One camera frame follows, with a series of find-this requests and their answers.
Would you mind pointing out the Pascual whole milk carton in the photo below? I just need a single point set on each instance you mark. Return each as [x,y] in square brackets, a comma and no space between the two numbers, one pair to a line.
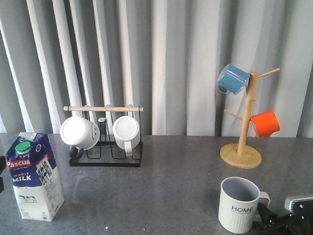
[35,176]

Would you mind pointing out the white HOME mug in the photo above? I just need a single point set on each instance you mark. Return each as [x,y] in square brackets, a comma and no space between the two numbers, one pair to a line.
[239,198]

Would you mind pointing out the white smiley mug on rack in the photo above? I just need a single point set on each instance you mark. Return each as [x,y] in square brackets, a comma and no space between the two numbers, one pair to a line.
[80,134]

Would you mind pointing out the wooden mug tree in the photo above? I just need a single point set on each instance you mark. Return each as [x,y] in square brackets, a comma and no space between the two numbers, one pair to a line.
[239,154]

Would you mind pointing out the orange enamel mug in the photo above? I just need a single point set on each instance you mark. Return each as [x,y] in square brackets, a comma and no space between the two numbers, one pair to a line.
[265,123]

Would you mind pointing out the white ribbed mug on rack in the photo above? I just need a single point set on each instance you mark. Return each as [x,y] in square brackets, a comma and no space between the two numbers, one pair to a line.
[126,132]

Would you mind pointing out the blue enamel mug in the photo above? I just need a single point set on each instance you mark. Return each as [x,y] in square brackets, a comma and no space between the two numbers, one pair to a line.
[232,79]

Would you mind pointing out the grey pleated curtain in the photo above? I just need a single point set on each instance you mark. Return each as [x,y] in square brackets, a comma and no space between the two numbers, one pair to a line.
[163,55]

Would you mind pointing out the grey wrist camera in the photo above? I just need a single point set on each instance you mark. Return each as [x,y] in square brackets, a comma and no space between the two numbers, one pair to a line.
[301,205]

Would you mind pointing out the black wire mug rack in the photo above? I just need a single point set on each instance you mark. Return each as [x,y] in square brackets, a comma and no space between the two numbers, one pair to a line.
[106,152]

